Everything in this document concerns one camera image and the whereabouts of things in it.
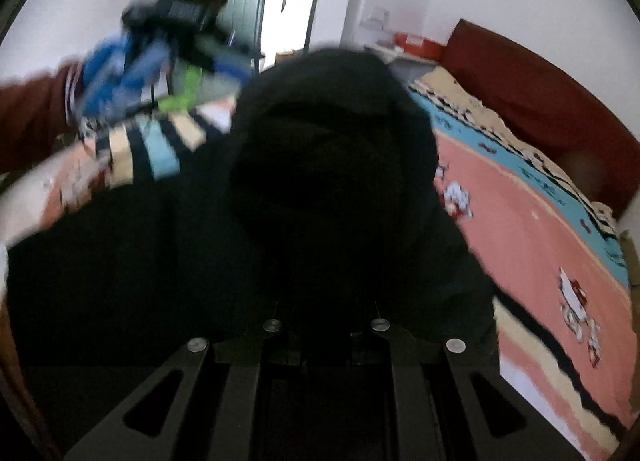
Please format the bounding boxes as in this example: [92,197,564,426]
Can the large black garment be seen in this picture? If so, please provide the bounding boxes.
[8,48,498,460]

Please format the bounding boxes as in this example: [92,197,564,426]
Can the dark red sleeved forearm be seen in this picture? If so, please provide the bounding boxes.
[0,60,84,174]

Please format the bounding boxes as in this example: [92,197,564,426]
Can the blue gloved left hand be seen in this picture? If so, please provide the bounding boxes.
[70,33,171,124]

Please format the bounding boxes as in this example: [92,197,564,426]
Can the green plastic chair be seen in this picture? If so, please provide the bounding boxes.
[157,65,203,114]

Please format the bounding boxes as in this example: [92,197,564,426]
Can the striped cartoon bed blanket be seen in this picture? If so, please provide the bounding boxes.
[1,68,638,460]

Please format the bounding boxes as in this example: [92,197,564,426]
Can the red box on shelf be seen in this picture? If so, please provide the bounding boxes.
[394,32,446,62]

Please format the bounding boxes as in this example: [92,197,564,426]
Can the grey bedside shelf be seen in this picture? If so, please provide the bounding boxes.
[363,44,438,83]

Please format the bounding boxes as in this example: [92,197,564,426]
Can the brown cardboard beside bed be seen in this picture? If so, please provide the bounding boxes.
[620,230,640,410]

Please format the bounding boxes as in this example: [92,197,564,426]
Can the dark red headboard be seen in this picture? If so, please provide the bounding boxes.
[440,19,639,218]

